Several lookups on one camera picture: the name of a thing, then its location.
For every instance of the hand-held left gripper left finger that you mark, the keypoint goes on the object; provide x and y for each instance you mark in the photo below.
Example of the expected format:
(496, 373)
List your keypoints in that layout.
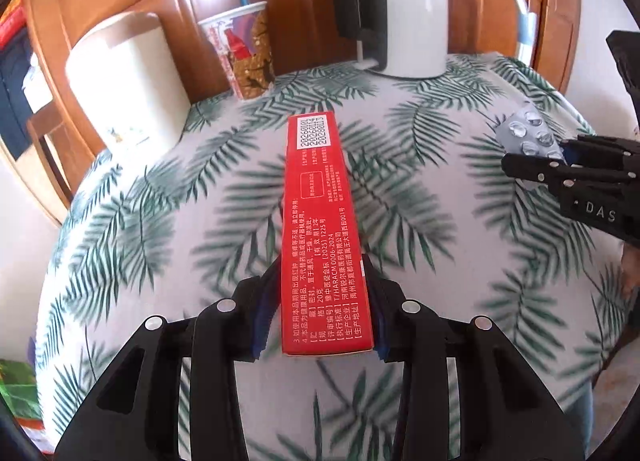
(265, 311)

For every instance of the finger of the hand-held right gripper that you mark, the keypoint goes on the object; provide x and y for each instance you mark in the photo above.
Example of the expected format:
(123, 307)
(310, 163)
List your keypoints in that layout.
(550, 172)
(600, 153)

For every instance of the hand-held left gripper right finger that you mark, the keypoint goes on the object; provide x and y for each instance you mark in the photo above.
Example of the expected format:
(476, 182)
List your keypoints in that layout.
(380, 336)

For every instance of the silver blister pack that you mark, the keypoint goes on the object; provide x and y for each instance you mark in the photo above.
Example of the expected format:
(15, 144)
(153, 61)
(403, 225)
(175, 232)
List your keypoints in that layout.
(525, 131)

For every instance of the red medicine box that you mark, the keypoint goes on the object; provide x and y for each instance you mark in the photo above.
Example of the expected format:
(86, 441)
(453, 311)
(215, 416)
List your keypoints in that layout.
(320, 241)

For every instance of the person's right forearm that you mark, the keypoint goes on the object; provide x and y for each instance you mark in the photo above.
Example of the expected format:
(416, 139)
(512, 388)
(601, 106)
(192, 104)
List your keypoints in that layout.
(631, 286)

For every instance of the leaf print tablecloth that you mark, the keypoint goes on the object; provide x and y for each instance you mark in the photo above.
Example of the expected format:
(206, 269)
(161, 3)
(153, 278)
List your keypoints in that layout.
(175, 221)

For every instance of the green printed bag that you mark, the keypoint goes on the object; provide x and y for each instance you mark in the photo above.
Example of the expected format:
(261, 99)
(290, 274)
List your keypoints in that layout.
(17, 391)

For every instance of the red printed paper cup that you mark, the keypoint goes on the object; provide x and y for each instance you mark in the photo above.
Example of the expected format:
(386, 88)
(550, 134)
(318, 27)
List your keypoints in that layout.
(245, 51)

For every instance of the white cylindrical canister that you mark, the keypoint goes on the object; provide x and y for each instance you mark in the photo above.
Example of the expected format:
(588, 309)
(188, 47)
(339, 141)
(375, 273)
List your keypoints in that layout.
(125, 86)

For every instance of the wooden chair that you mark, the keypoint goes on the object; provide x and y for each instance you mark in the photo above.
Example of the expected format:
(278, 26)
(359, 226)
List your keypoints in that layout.
(50, 156)

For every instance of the dark blue jacket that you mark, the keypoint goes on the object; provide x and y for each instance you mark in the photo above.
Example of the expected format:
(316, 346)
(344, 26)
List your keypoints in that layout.
(17, 91)

